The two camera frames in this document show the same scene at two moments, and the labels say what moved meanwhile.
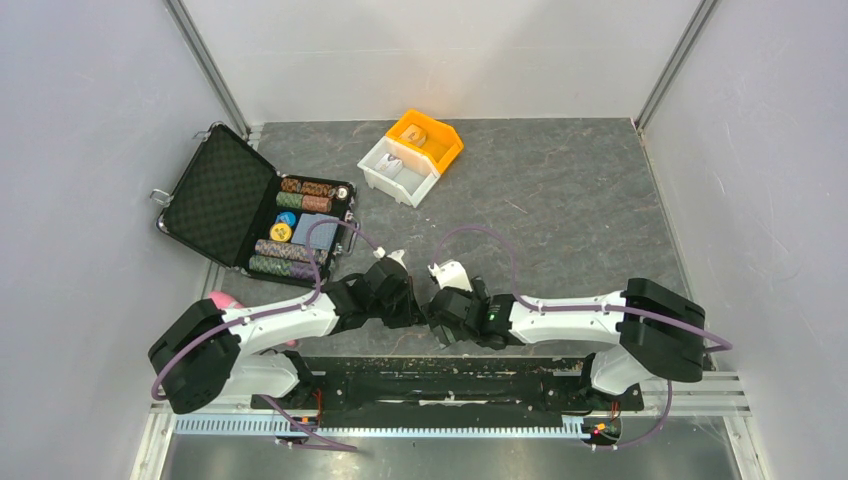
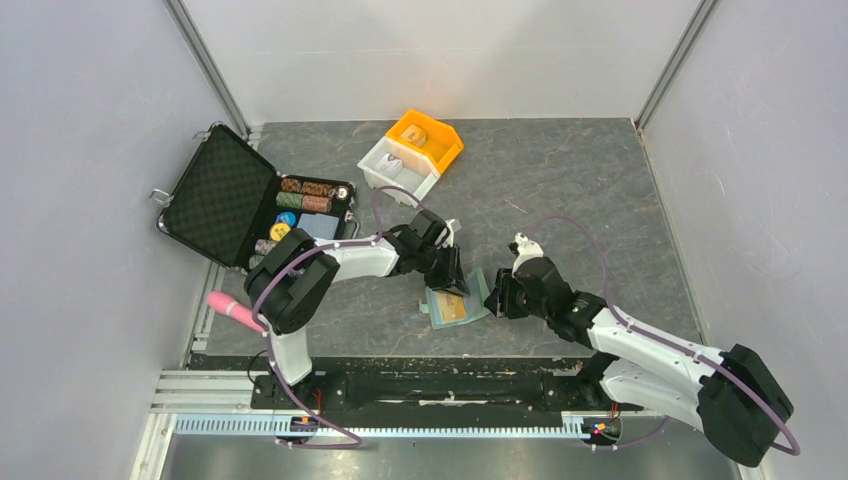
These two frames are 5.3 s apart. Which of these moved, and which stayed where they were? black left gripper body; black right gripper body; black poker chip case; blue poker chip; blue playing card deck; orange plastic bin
Moved: black right gripper body; black left gripper body
Stayed: orange plastic bin; blue poker chip; black poker chip case; blue playing card deck
